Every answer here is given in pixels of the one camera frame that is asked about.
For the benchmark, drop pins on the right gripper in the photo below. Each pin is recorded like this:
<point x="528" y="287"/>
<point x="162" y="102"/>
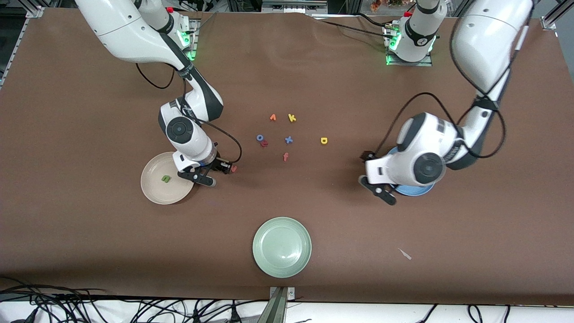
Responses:
<point x="218" y="164"/>

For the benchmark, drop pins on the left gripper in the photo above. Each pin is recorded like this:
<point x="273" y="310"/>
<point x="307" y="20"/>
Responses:
<point x="368" y="155"/>

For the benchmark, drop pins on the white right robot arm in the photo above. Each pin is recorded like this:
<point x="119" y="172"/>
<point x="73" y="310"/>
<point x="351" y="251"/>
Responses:
<point x="121" y="31"/>

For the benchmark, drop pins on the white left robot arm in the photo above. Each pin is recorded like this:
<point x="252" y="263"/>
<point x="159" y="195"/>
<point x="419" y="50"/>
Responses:
<point x="489" y="49"/>

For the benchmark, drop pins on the blue round plate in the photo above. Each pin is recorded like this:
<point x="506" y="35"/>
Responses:
<point x="415" y="191"/>

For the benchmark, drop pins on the beige round plate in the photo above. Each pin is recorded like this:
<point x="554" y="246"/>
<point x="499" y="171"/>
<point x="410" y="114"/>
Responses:
<point x="154" y="188"/>

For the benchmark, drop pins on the pale green round plate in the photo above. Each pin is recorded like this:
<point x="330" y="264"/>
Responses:
<point x="281" y="247"/>

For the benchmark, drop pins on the white paper scrap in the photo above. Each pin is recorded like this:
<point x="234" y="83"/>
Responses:
<point x="405" y="254"/>

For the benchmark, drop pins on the brown table cover sheet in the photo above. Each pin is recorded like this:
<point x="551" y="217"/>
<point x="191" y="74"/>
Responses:
<point x="89" y="224"/>

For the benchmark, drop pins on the orange background object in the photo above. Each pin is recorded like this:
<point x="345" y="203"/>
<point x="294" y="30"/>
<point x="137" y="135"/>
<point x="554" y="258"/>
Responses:
<point x="376" y="4"/>

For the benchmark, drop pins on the grey equipment box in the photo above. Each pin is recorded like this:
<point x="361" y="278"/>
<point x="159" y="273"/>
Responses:
<point x="291" y="6"/>

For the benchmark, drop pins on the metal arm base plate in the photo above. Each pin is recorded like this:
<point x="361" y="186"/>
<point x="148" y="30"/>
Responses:
<point x="408" y="63"/>
<point x="193" y="36"/>

